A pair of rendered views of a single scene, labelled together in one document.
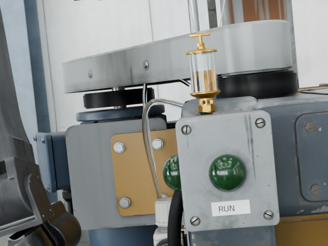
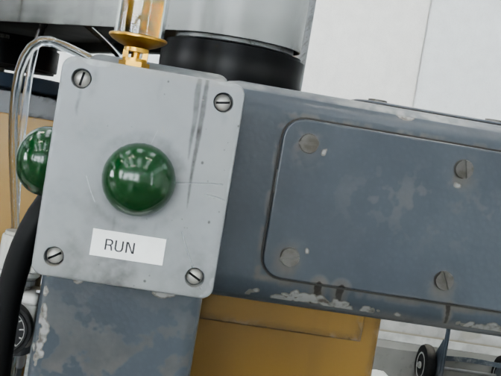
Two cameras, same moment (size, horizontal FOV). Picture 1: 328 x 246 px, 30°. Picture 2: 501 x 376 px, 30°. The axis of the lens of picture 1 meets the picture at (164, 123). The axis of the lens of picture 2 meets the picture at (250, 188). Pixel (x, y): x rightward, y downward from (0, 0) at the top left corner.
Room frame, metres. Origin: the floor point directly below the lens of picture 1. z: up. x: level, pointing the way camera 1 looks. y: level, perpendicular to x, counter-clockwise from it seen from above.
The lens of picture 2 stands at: (0.10, -0.02, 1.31)
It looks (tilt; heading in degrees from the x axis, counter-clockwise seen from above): 3 degrees down; 349
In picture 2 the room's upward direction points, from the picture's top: 9 degrees clockwise
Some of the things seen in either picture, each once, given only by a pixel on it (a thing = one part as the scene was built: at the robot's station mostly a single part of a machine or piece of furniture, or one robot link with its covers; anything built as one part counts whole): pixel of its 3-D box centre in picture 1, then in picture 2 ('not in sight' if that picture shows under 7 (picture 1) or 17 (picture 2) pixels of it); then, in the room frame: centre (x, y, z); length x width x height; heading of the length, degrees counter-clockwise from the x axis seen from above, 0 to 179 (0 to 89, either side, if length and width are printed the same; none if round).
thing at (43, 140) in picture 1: (64, 166); not in sight; (0.99, 0.17, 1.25); 0.10 x 0.08 x 0.12; 20
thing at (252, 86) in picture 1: (256, 86); (230, 69); (0.68, -0.11, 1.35); 0.09 x 0.09 x 0.03
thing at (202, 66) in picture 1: (203, 72); (144, 0); (0.56, -0.04, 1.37); 0.03 x 0.02 x 0.03; 85
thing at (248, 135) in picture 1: (226, 168); (139, 176); (0.50, -0.05, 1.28); 0.08 x 0.05 x 0.09; 85
